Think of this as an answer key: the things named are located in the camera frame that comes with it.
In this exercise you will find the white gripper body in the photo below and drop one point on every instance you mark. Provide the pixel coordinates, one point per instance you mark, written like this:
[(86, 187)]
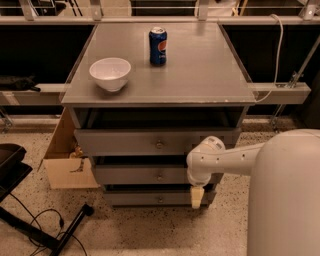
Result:
[(197, 182)]

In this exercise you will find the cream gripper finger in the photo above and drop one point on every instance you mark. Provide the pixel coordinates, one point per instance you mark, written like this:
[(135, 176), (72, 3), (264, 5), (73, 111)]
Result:
[(197, 194)]

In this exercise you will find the grey drawer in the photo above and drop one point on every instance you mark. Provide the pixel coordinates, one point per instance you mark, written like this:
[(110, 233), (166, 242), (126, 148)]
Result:
[(141, 142), (122, 175), (131, 199)]

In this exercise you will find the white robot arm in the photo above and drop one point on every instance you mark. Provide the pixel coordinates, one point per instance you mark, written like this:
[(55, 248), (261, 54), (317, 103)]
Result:
[(284, 192)]

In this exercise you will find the grey drawer cabinet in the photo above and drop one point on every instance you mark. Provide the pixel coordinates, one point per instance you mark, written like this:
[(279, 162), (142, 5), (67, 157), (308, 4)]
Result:
[(137, 122)]

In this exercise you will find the grey bottom drawer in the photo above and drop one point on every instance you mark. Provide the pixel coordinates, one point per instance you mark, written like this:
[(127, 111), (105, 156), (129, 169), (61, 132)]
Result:
[(131, 199)]

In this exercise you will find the grey top drawer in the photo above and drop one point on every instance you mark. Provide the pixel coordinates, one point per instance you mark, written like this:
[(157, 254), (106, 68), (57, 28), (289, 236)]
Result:
[(141, 142)]

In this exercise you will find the white bowl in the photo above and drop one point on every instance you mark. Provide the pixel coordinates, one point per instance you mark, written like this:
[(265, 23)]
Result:
[(110, 74)]

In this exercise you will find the cardboard box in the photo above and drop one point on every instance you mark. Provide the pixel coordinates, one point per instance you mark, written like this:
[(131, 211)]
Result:
[(64, 161)]

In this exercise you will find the blue pepsi can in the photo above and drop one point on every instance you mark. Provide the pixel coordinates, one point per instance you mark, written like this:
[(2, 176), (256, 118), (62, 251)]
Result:
[(157, 45)]

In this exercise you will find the black stand base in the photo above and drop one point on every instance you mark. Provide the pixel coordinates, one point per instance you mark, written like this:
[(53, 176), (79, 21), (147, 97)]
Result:
[(54, 244)]

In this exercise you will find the black chair seat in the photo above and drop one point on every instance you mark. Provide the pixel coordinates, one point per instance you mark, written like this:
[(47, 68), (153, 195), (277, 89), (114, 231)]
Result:
[(12, 168)]

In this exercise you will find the metal rail frame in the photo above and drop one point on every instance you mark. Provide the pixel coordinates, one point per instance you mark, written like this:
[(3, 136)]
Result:
[(286, 93)]

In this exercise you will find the black cloth on rail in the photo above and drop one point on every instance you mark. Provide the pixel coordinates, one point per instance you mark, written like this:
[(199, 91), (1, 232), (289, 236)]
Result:
[(18, 83)]

